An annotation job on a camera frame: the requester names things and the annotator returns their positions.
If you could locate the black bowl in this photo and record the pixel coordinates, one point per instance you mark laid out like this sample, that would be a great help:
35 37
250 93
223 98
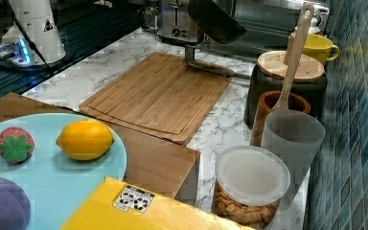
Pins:
215 22

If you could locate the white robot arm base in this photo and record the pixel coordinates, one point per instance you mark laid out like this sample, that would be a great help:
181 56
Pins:
33 40

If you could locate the bamboo cutting board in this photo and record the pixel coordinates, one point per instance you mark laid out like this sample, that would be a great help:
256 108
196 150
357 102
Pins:
160 96

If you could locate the wooden box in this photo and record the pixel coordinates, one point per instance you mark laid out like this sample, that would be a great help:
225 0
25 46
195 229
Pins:
154 164

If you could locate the silver toaster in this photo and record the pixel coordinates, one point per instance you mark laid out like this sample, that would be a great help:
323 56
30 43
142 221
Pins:
175 23

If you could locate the plastic container with snacks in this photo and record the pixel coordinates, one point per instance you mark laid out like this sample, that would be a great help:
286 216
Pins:
250 183

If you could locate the black canister with wooden lid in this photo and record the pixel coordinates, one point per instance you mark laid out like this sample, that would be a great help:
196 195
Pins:
310 82

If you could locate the yellow lemon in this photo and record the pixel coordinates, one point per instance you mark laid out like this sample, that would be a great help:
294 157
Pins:
85 140

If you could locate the brown utensil holder cup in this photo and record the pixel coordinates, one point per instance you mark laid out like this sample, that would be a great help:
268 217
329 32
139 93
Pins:
264 107

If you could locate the grey plastic cup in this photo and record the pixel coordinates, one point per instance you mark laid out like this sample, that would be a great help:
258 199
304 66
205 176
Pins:
295 137

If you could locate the yellow cardboard box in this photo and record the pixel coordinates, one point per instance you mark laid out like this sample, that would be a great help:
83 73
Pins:
116 205

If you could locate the stainless steel oven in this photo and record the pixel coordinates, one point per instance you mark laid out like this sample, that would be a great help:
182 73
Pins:
268 24

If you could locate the light blue plate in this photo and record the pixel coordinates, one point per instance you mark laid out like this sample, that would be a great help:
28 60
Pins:
55 184

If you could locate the yellow mug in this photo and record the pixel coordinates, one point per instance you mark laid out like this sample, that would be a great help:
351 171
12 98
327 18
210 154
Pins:
320 48

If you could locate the toy strawberry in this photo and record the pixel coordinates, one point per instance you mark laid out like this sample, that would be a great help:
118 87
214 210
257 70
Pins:
16 144

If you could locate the purple plush toy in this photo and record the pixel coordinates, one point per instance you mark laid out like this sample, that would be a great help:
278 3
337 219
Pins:
15 206

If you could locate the grey metal stand bracket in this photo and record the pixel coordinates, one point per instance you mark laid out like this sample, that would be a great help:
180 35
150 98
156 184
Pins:
190 60

